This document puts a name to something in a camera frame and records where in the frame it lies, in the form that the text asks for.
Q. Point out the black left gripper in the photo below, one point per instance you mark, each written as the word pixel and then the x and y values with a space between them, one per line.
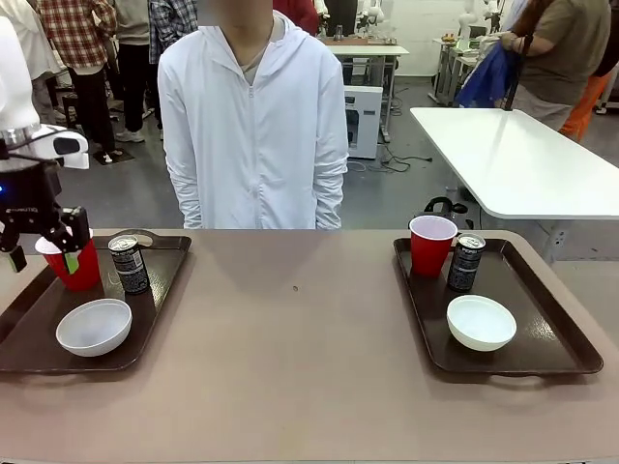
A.
pixel 29 198

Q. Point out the red plastic cup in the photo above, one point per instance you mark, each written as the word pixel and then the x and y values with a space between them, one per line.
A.
pixel 430 256
pixel 86 275

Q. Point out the black pepsi can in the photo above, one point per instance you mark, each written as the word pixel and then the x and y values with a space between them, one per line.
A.
pixel 130 270
pixel 464 268

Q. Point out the white bowl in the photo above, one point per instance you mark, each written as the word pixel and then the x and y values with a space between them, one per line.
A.
pixel 94 328
pixel 481 324

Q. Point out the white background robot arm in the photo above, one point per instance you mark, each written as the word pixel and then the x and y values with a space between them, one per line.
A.
pixel 465 24

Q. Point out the person's left forearm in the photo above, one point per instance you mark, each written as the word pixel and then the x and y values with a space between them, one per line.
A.
pixel 330 198

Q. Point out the person's right forearm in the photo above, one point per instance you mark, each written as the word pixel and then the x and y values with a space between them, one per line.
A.
pixel 186 198

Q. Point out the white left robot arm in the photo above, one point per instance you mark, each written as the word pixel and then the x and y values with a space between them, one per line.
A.
pixel 14 82

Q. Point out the black stool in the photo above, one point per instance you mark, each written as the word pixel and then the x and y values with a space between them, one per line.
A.
pixel 69 104

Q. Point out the dark brown serving tray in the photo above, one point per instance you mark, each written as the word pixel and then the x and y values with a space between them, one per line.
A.
pixel 546 333
pixel 155 338

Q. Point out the person in white top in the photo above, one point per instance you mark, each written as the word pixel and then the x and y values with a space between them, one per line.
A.
pixel 43 53

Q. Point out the person in black trousers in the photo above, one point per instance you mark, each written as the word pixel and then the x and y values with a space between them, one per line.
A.
pixel 133 72

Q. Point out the person in red plaid shirt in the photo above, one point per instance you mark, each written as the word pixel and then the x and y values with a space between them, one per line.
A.
pixel 77 34

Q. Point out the person in white hoodie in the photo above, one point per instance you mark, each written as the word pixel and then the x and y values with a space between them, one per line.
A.
pixel 251 145

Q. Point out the person in blue plaid shirt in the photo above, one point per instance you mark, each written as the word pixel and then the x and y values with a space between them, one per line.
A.
pixel 167 24

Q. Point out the white computer tower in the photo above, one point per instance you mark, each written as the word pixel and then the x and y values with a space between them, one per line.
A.
pixel 362 121

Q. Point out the white background desk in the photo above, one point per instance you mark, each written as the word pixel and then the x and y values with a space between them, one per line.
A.
pixel 367 49

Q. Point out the black device under table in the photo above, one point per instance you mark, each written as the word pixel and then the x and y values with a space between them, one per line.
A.
pixel 445 205

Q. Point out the blue cloth bag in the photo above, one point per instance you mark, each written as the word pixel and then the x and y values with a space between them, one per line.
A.
pixel 488 77

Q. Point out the large white table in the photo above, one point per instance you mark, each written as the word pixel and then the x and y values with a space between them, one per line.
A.
pixel 522 159

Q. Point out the black stand pole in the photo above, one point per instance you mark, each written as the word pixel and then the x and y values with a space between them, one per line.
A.
pixel 515 87

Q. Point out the person in olive brown top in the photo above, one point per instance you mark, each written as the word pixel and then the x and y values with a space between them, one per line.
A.
pixel 561 48

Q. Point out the person in orange trousers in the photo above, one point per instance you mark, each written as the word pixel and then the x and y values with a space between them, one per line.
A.
pixel 587 104

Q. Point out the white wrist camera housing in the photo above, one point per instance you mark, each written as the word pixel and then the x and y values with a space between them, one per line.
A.
pixel 67 145

